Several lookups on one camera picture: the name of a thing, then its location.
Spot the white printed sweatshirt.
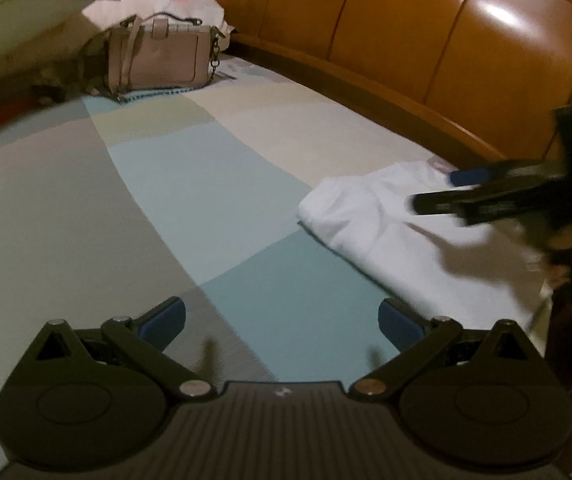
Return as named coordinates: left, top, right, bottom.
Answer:
left=298, top=162, right=551, bottom=337

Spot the wooden headboard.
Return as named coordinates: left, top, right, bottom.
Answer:
left=216, top=0, right=572, bottom=167

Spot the pink leather handbag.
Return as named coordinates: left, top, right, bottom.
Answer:
left=78, top=12, right=228, bottom=106

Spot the pink floral folded quilt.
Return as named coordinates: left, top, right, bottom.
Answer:
left=0, top=0, right=234, bottom=79

